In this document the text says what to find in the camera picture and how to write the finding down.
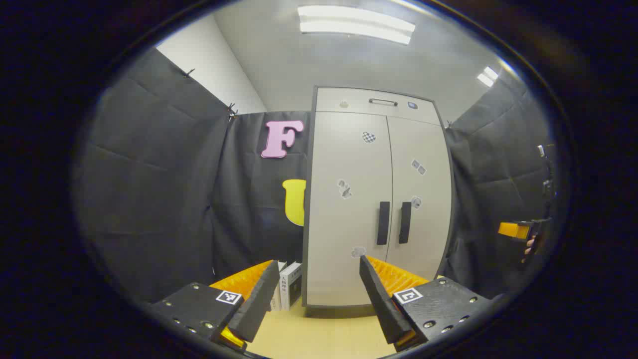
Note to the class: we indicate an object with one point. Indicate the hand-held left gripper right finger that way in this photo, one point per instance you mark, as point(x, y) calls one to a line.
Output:
point(381, 304)

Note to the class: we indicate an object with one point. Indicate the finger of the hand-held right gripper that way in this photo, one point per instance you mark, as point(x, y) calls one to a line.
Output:
point(513, 230)

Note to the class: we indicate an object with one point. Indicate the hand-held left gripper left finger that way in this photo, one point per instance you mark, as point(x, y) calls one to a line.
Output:
point(259, 304)

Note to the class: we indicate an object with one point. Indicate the grey double-door shoe cabinet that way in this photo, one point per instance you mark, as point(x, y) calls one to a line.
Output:
point(309, 199)

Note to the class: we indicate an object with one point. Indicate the grey cabinet drawer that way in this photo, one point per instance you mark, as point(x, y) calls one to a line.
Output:
point(359, 107)

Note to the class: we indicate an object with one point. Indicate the white book with black print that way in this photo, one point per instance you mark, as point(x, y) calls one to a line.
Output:
point(291, 286)

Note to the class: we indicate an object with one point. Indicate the black backdrop cloth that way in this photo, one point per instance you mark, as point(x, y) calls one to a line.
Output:
point(159, 199)

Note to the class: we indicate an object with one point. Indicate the small ceiling light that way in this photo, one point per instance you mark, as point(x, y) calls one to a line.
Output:
point(487, 76)

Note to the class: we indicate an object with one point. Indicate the long ceiling light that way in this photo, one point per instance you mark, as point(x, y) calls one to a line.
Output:
point(356, 25)

